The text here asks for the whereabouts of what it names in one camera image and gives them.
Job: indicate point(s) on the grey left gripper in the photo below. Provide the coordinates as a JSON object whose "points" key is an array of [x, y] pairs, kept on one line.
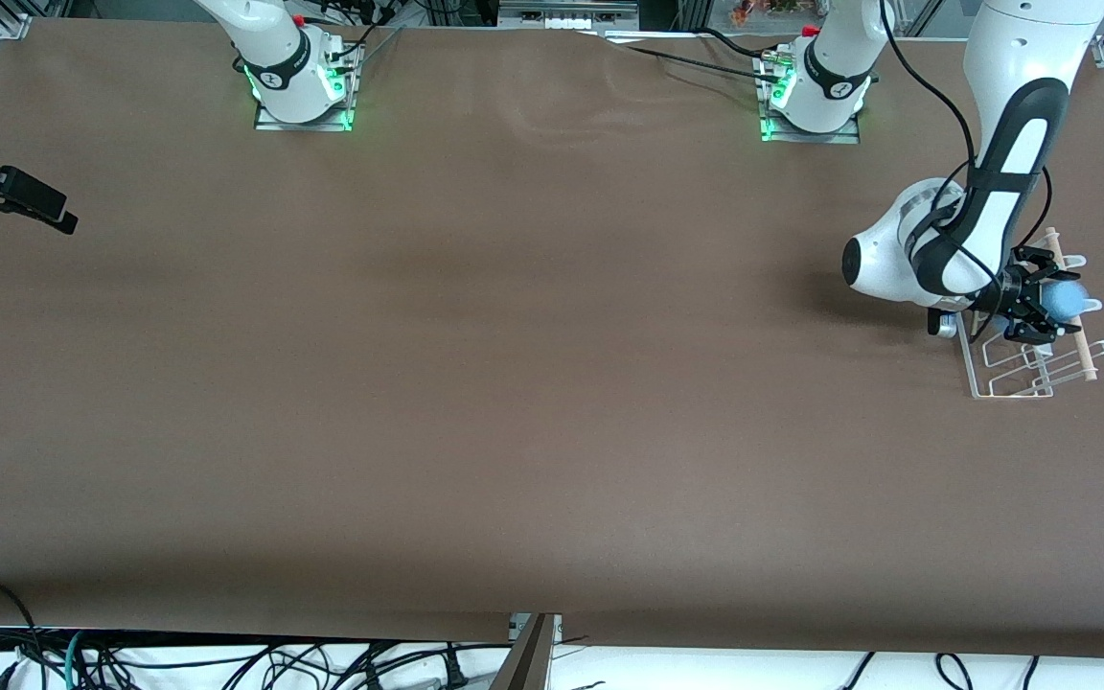
{"points": [[1014, 292]]}

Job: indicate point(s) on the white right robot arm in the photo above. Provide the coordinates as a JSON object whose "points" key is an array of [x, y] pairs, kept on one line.
{"points": [[274, 48]]}

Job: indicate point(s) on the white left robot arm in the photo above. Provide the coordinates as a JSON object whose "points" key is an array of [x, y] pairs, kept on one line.
{"points": [[1012, 57]]}

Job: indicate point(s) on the orange background items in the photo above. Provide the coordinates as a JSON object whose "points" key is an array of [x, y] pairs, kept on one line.
{"points": [[753, 11]]}

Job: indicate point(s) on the brown table cover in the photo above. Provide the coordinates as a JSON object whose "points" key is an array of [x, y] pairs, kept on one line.
{"points": [[552, 431]]}

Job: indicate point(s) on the white power strip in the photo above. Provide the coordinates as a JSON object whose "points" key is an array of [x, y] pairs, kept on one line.
{"points": [[566, 19]]}

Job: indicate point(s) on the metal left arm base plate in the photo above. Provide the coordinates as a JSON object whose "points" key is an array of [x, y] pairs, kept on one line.
{"points": [[849, 137]]}

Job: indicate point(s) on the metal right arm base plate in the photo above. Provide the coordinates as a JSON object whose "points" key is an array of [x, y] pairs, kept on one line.
{"points": [[322, 126]]}

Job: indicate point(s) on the metal frame bracket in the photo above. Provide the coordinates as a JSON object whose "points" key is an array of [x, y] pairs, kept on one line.
{"points": [[517, 628]]}

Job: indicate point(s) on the dark frame beam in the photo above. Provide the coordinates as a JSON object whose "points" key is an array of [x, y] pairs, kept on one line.
{"points": [[523, 666]]}

